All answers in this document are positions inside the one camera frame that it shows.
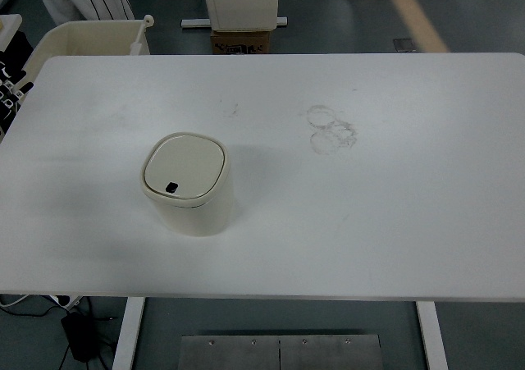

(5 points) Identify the cream plastic trash bin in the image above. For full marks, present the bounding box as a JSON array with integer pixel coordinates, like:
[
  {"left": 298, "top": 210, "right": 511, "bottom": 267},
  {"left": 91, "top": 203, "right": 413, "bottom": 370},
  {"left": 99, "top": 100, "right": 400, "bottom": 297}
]
[{"left": 140, "top": 130, "right": 235, "bottom": 239}]

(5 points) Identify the brown cardboard box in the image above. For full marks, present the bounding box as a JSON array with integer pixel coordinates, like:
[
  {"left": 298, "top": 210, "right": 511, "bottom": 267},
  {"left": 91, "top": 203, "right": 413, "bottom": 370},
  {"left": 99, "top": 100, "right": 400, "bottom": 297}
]
[{"left": 210, "top": 29, "right": 272, "bottom": 55}]

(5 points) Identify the grey metal base bar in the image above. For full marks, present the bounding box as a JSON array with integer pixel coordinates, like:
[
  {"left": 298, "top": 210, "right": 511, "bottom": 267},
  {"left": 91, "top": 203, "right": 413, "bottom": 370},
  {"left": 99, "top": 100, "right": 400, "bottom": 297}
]
[{"left": 180, "top": 16, "right": 289, "bottom": 30}]

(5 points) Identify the grey metal plate with screws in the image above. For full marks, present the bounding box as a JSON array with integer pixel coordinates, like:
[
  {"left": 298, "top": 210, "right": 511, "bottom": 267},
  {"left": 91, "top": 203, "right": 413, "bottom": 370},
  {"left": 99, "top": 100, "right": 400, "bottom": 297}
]
[{"left": 180, "top": 334, "right": 385, "bottom": 370}]

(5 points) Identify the grey floor socket plate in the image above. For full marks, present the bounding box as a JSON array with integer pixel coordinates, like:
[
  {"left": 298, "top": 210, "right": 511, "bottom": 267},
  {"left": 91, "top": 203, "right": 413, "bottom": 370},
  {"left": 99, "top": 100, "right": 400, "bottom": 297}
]
[{"left": 392, "top": 38, "right": 418, "bottom": 53}]

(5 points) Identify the white table leg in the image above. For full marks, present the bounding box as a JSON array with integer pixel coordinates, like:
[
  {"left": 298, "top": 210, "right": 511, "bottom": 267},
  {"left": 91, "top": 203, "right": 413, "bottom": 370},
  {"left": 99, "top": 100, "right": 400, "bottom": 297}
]
[
  {"left": 415, "top": 301, "right": 450, "bottom": 370},
  {"left": 112, "top": 297, "right": 147, "bottom": 370}
]

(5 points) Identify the cream plastic tub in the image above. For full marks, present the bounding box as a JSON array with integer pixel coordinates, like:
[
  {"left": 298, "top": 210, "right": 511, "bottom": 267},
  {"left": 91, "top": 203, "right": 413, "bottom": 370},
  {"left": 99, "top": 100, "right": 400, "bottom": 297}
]
[{"left": 16, "top": 20, "right": 151, "bottom": 100}]

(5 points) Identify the black power adapter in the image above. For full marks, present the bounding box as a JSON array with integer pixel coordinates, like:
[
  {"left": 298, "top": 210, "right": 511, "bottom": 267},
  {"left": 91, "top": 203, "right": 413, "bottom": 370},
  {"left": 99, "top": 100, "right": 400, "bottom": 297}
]
[{"left": 60, "top": 311, "right": 100, "bottom": 363}]

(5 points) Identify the white pedestal cabinet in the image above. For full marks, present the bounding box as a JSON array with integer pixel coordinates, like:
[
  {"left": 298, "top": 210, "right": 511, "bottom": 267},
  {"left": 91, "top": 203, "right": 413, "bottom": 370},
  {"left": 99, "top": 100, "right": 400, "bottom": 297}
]
[{"left": 199, "top": 0, "right": 281, "bottom": 32}]

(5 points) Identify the white rod with ring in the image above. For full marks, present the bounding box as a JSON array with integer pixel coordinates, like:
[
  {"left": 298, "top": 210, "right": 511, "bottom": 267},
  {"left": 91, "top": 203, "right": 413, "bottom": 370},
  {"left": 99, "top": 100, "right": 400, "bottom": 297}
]
[{"left": 130, "top": 14, "right": 155, "bottom": 56}]

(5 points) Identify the white power cable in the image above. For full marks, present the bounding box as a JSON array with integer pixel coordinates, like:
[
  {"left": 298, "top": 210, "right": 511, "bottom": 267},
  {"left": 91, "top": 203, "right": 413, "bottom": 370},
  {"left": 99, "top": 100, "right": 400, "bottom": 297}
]
[{"left": 0, "top": 295, "right": 30, "bottom": 310}]

